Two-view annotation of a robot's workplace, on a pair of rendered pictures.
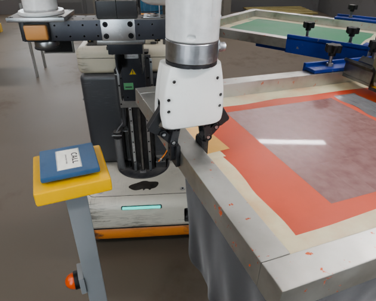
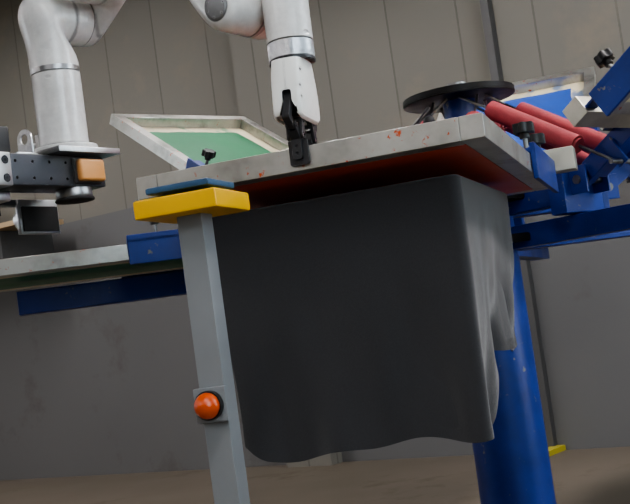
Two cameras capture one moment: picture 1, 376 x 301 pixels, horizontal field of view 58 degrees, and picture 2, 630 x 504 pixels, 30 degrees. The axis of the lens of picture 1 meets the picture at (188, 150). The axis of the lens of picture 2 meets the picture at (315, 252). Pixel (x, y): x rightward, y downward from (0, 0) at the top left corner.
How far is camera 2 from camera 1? 1.68 m
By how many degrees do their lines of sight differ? 59
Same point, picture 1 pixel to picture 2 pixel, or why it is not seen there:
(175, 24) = (292, 22)
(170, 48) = (290, 42)
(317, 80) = not seen: hidden behind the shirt
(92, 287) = (231, 414)
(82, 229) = (216, 290)
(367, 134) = not seen: hidden behind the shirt
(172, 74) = (298, 61)
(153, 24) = (34, 161)
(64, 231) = not seen: outside the picture
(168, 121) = (302, 105)
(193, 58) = (309, 48)
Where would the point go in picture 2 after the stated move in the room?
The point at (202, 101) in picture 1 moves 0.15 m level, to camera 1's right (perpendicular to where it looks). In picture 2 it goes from (313, 94) to (369, 100)
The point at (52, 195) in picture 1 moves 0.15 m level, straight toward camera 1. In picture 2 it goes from (223, 194) to (325, 177)
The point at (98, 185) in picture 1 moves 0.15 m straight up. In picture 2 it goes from (243, 197) to (230, 98)
